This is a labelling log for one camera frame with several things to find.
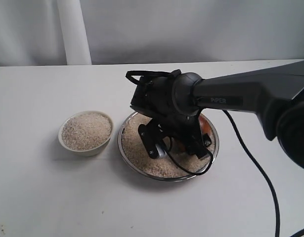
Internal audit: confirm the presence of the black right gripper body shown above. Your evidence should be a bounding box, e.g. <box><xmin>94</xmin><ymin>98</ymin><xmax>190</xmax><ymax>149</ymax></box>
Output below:
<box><xmin>131</xmin><ymin>75</ymin><xmax>202</xmax><ymax>151</ymax></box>

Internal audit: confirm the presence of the brown wooden cup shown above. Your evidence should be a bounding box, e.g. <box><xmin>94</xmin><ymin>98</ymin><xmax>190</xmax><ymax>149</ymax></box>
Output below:
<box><xmin>176</xmin><ymin>116</ymin><xmax>213</xmax><ymax>151</ymax></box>

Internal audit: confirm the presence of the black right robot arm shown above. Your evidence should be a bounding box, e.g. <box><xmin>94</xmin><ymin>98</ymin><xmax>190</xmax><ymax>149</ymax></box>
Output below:
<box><xmin>126</xmin><ymin>61</ymin><xmax>304</xmax><ymax>169</ymax></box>

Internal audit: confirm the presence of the rice in steel tray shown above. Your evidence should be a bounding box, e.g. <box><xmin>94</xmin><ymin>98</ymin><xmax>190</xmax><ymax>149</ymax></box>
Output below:
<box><xmin>121</xmin><ymin>113</ymin><xmax>210</xmax><ymax>178</ymax></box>

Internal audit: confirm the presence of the small white ceramic bowl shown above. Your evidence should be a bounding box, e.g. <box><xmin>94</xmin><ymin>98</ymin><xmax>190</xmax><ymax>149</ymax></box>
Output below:
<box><xmin>58</xmin><ymin>111</ymin><xmax>114</xmax><ymax>157</ymax></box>

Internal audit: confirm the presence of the white uncooked rice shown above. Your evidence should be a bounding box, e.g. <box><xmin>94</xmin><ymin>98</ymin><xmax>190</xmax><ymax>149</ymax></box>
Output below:
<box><xmin>61</xmin><ymin>112</ymin><xmax>112</xmax><ymax>151</ymax></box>

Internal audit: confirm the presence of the large steel round tray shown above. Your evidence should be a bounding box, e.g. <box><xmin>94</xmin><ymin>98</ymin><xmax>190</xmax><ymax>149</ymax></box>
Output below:
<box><xmin>118</xmin><ymin>112</ymin><xmax>219</xmax><ymax>182</ymax></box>

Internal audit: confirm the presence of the white backdrop curtain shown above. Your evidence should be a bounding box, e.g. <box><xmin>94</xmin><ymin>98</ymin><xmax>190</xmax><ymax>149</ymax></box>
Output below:
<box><xmin>0</xmin><ymin>0</ymin><xmax>304</xmax><ymax>66</ymax></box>

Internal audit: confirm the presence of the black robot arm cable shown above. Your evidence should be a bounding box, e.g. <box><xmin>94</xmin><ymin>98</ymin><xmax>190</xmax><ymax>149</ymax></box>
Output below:
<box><xmin>126</xmin><ymin>70</ymin><xmax>304</xmax><ymax>237</ymax></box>

